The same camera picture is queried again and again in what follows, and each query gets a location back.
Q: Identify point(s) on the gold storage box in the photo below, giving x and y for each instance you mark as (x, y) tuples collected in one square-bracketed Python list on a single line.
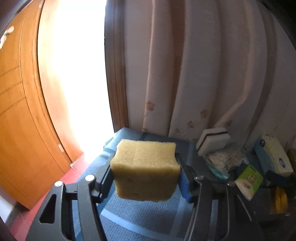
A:
[(283, 196)]

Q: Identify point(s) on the white sponge with black stripe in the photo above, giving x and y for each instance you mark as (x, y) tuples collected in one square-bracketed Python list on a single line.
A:
[(211, 140)]

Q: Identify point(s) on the pink floral curtain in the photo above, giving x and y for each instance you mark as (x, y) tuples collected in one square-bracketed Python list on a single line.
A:
[(194, 65)]

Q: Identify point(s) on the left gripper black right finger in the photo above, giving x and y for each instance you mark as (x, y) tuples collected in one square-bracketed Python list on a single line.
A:
[(220, 211)]

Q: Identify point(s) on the tissue pack, blue and yellow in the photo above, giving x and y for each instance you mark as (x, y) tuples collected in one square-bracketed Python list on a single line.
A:
[(272, 156)]

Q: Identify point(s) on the wooden door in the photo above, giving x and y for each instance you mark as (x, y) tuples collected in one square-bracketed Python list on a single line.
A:
[(37, 143)]

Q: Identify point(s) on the yellow sponge block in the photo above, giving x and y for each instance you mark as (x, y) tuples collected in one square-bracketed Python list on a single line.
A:
[(145, 170)]

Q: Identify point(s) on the blue plaid tablecloth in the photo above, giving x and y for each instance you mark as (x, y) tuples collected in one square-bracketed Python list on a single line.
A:
[(124, 219)]

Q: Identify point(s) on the clear bag of cotton pads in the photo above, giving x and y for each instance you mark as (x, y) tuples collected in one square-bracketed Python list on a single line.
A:
[(222, 162)]

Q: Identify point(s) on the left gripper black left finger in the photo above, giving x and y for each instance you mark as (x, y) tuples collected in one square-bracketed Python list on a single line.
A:
[(54, 220)]

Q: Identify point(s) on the green wipes packet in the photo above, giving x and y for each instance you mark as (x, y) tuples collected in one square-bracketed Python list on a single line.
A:
[(249, 182)]

